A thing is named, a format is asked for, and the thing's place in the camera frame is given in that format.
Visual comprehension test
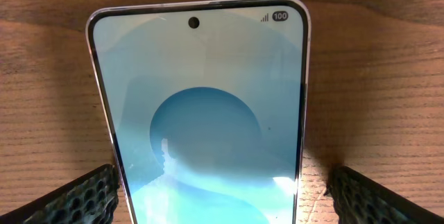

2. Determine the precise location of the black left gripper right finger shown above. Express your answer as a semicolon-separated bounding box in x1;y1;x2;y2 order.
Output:
325;166;443;224

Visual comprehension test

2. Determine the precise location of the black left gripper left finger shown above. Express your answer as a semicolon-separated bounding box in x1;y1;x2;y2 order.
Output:
1;164;119;224

